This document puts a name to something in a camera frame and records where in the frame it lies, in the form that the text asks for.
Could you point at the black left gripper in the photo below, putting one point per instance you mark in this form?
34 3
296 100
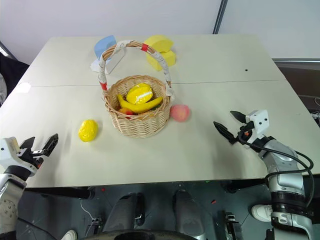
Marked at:
31 160

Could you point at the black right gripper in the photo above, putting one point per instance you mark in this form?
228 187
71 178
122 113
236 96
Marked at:
243 135

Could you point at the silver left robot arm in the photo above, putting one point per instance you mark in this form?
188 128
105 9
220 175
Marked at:
10 200

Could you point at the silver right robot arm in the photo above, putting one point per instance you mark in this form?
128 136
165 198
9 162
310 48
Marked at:
287 182

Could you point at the small orange fruit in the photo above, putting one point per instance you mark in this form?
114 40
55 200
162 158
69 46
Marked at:
125 110

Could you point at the plain yellow lemon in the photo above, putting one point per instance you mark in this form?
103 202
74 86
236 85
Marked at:
88 131

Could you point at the pink peach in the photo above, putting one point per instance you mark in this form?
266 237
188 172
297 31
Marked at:
180 113

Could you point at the yellow square foam block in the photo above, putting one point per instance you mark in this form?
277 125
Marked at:
170 59

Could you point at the yellow banana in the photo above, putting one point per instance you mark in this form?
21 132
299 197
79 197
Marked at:
140 107

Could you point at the white shoe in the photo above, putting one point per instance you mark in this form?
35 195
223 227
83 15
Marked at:
261 212
68 235

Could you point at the dark rounded robot leg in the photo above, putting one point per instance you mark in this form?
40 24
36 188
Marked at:
190 212
125 212

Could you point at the yellow lemon with white label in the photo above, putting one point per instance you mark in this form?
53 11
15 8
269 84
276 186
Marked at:
136 93

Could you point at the yellow arched foam block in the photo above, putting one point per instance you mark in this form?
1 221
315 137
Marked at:
160 42

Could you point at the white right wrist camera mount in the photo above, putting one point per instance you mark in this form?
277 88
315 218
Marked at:
260 120

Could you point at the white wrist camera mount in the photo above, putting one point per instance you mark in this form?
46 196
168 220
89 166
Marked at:
7 152
260 120

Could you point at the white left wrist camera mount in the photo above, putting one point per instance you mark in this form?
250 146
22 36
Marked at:
7 152

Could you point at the black table frame bar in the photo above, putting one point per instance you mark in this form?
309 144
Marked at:
62 192

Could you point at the black table foot bracket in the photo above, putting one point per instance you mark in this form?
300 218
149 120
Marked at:
231 225
95 226

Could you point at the grey metal post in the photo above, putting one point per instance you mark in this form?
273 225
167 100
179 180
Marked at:
221 17

